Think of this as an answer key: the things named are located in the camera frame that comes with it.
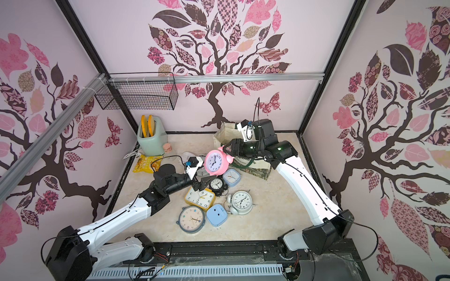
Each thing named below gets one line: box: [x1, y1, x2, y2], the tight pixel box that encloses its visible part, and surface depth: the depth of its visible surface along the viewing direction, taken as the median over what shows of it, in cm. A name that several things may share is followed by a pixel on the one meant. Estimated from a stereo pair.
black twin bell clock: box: [209, 175, 228, 197], surface depth 92 cm
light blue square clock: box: [222, 168, 241, 188], surface depth 97 cm
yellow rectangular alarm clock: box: [184, 186, 216, 212], surface depth 89 cm
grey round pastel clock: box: [175, 205, 206, 234], surface depth 82 cm
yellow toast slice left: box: [140, 114, 148, 138], surface depth 97 cm
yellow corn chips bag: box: [132, 154, 164, 174], surface depth 102 cm
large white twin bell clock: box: [226, 189, 257, 216], surface depth 86 cm
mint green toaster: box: [136, 115, 168, 157], surface depth 102 cm
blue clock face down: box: [206, 203, 228, 228], surface depth 83 cm
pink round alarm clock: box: [203, 146, 235, 177], surface depth 72 cm
